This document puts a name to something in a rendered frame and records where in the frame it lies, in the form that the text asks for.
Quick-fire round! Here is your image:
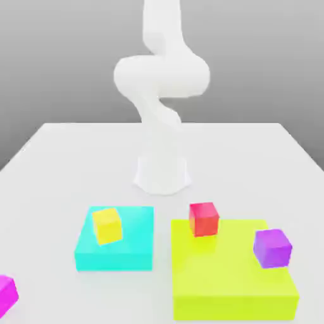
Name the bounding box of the small purple cube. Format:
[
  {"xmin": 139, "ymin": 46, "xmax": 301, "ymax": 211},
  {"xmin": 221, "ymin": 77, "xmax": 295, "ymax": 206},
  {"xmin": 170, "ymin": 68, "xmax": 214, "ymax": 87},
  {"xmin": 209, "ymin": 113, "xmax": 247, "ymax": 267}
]
[{"xmin": 252, "ymin": 228, "xmax": 294, "ymax": 270}]

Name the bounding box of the small magenta cube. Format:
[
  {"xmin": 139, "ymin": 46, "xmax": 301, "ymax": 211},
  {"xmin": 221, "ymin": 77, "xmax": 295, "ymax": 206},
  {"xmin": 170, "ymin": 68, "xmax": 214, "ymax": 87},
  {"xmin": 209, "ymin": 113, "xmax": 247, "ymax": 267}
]
[{"xmin": 0, "ymin": 275, "xmax": 20, "ymax": 320}]

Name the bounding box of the large yellow-green box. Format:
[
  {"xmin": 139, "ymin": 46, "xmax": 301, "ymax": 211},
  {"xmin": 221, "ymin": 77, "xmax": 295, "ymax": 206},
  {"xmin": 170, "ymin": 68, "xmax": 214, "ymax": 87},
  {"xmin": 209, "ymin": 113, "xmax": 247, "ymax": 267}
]
[{"xmin": 170, "ymin": 219, "xmax": 301, "ymax": 321}]

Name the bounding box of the large cyan box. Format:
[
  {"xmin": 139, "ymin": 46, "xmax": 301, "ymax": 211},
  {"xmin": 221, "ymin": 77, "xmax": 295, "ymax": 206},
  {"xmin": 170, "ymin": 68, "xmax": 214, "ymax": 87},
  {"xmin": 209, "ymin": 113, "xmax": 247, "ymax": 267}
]
[{"xmin": 73, "ymin": 206, "xmax": 154, "ymax": 272}]

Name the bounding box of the small red cube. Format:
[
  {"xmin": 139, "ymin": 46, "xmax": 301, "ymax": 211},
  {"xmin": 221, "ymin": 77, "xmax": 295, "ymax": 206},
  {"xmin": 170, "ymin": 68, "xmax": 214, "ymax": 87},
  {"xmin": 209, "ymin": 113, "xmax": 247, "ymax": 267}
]
[{"xmin": 189, "ymin": 202, "xmax": 220, "ymax": 238}]

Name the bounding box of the small yellow cube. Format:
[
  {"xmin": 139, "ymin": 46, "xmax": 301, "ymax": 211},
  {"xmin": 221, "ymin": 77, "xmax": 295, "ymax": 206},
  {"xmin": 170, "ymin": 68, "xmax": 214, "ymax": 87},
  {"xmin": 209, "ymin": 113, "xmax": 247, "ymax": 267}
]
[{"xmin": 91, "ymin": 207, "xmax": 123, "ymax": 246}]

